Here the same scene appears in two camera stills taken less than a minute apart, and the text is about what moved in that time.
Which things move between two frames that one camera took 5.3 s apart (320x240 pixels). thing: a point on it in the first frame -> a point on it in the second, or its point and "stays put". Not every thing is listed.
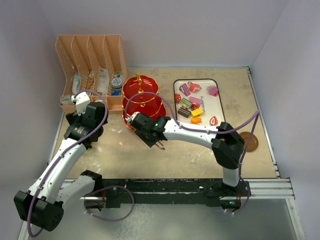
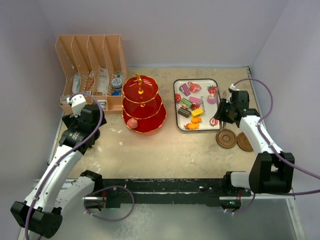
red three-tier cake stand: x=150 y=105 stays put
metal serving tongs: x=160 y=145 -> x=222 y=123
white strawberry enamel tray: x=198 y=102 stays put
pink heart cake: x=194 y=87 stays put
